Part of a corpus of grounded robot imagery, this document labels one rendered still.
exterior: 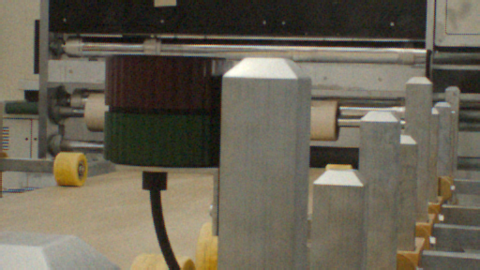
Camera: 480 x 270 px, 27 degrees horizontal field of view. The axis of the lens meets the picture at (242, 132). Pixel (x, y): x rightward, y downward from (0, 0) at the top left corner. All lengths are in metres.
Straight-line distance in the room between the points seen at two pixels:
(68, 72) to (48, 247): 3.05
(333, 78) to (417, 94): 1.60
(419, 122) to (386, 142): 0.50
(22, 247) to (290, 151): 0.24
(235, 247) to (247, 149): 0.04
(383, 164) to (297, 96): 0.50
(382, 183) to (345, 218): 0.25
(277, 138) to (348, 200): 0.26
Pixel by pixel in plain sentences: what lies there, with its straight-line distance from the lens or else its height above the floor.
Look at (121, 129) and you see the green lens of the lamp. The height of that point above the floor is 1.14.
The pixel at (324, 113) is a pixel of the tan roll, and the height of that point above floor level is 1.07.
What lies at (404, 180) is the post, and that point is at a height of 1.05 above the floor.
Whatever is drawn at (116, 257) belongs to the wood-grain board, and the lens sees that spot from 1.51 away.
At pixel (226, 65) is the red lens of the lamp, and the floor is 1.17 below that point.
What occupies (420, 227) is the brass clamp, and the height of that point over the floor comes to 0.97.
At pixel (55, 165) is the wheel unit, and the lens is 2.43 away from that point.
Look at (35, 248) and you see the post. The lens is 0.22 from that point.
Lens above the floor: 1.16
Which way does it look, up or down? 3 degrees down
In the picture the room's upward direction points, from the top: 1 degrees clockwise
